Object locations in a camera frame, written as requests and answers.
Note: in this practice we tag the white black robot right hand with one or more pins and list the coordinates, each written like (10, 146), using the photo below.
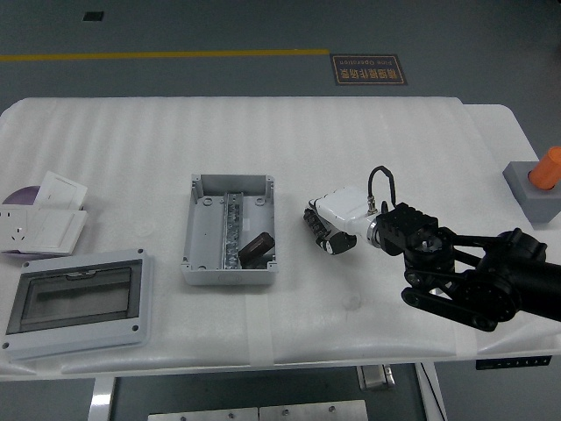
(346, 208)

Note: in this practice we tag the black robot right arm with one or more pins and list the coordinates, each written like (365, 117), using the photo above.
(482, 263)

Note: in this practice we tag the open grey junction box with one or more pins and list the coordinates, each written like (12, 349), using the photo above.
(206, 237)

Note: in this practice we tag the white foam mat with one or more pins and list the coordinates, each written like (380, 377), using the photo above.
(280, 149)

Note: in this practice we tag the brown floor sign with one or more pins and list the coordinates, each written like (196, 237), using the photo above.
(368, 69)

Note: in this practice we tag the translucent tape strip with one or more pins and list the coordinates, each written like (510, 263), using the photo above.
(259, 329)

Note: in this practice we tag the grey block base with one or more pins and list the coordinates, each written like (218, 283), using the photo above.
(532, 197)

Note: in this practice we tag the white table leg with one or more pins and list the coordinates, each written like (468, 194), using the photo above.
(431, 390)
(101, 399)

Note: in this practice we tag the orange cylinder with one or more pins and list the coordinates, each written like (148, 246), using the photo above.
(547, 169)

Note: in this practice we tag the black table control panel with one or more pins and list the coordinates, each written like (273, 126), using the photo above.
(513, 363)

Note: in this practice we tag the grey metal plate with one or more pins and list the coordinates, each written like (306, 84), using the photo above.
(203, 414)

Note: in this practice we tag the grey lid with clear window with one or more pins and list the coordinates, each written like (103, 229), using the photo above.
(79, 302)

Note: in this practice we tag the purple round disc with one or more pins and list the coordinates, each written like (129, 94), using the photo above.
(22, 196)

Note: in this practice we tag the metal rail in box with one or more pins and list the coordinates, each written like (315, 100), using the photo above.
(231, 223)

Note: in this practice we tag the metal bracket under table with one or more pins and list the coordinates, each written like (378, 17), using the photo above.
(376, 377)

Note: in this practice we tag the white double switch panel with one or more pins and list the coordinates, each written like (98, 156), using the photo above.
(54, 231)

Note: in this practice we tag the white wall socket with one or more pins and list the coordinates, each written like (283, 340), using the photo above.
(15, 228)

